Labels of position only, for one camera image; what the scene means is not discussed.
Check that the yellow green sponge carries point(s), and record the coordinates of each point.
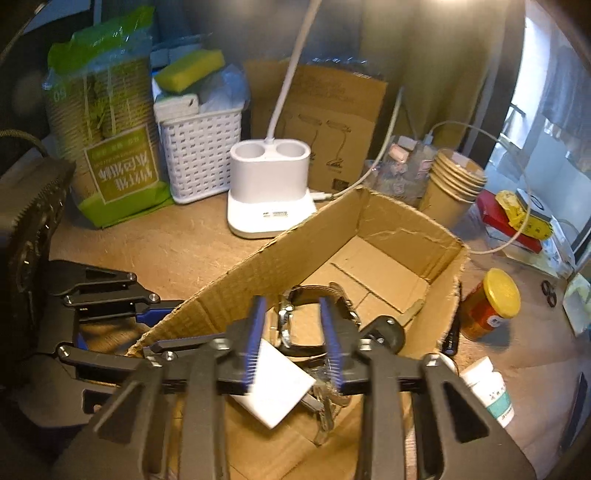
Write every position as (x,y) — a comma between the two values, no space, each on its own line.
(194,69)

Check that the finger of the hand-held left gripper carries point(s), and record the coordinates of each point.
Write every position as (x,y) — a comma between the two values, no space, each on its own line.
(159,310)
(101,360)

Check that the metal key bunch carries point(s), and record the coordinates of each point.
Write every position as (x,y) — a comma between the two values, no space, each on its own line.
(325,410)

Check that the white woven plastic basket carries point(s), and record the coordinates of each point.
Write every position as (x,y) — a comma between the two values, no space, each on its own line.
(198,152)

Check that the red book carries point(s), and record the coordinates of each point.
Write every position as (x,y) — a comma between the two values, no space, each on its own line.
(494,217)

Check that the white grey flat device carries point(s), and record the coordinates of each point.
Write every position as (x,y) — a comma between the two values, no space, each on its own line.
(535,205)

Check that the flat cardboard lamp box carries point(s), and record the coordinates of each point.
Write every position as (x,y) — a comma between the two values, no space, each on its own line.
(341,115)

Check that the black smartphone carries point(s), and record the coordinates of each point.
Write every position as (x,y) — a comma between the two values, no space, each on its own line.
(572,415)

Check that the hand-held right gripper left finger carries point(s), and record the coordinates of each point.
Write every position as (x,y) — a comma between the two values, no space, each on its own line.
(251,341)

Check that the green packet of paper cups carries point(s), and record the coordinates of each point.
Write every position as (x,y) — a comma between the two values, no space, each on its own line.
(115,161)

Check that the yellow curtain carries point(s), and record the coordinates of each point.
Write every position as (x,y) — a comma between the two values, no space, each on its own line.
(438,46)

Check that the stack of brown paper cups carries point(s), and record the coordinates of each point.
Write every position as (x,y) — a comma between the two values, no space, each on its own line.
(443,198)

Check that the black pen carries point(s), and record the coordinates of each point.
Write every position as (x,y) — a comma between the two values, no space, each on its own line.
(452,339)

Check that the white tissue packet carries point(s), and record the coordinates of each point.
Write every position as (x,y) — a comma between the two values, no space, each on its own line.
(173,106)

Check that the clear plastic bag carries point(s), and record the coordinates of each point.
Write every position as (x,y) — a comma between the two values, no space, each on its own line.
(226,87)

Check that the pale green tissue pack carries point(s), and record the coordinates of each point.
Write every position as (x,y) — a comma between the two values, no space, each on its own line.
(579,304)

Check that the white desk lamp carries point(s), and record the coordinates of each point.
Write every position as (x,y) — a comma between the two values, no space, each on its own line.
(268,184)

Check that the red can with yellow lid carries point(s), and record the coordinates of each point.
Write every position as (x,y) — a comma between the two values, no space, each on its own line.
(480,314)

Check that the yellow printed packet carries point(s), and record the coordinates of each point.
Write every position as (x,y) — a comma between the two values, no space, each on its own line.
(508,203)

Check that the white charger adapter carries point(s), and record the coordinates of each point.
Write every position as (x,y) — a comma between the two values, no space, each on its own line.
(281,387)

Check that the black scissors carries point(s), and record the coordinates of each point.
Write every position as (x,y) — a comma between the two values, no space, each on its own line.
(549,293)

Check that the black car key fob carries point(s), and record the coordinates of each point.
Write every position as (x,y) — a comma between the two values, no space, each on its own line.
(388,332)

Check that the white plastic bag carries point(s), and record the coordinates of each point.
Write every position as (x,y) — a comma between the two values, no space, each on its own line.
(558,249)

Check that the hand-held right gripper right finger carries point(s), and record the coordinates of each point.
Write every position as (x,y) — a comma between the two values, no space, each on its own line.
(330,341)

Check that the white medicine bottle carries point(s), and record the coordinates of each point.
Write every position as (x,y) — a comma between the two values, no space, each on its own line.
(489,387)

